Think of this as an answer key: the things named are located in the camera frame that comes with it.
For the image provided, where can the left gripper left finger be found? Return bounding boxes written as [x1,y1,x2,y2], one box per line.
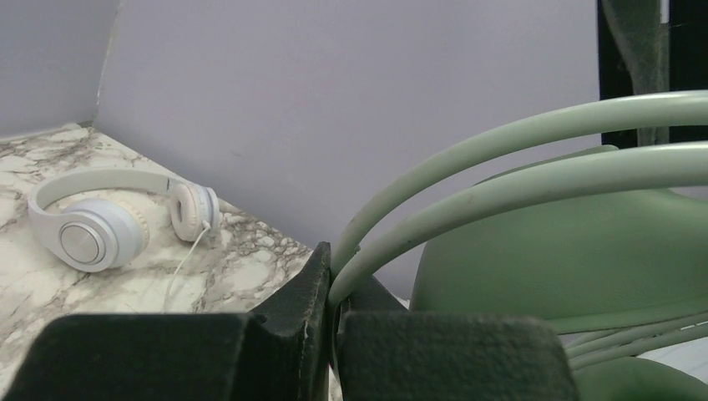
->
[5,242,331,400]

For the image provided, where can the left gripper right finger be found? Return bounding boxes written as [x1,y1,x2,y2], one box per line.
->
[333,277,580,400]

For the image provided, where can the green headphones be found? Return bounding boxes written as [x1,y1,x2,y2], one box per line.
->
[328,90,707,400]

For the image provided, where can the green headphone cable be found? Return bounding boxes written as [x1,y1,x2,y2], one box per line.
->
[564,312,708,372]

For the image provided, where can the white headphone cable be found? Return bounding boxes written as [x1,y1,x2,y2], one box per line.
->
[163,221,212,314]

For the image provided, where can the white headphones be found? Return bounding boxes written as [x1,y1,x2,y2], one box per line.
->
[27,168,220,273]

